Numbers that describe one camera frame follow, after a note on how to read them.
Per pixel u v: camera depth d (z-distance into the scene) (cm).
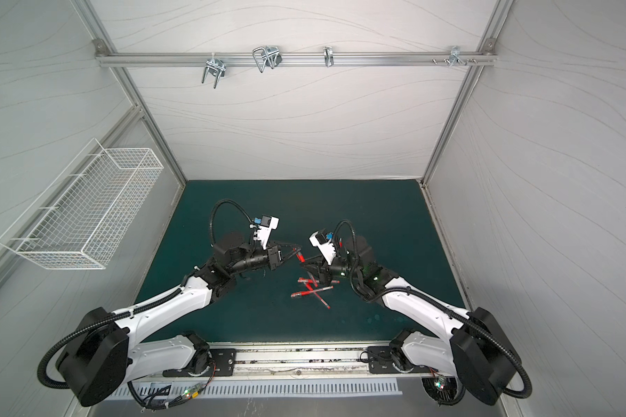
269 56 76
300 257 73
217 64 78
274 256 66
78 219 67
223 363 74
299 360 75
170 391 70
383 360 73
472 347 41
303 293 86
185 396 67
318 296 86
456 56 76
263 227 68
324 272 66
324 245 66
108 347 40
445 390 73
